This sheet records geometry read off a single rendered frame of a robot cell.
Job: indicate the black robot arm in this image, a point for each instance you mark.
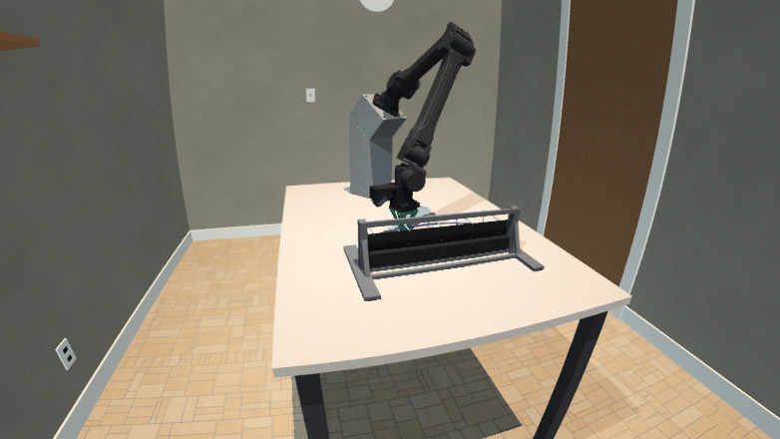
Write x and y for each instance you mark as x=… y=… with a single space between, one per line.
x=412 y=176

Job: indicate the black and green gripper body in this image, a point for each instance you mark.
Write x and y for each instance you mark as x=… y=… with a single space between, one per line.
x=408 y=207

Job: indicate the grey patch panel rack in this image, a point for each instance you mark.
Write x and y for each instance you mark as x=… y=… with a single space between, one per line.
x=411 y=247

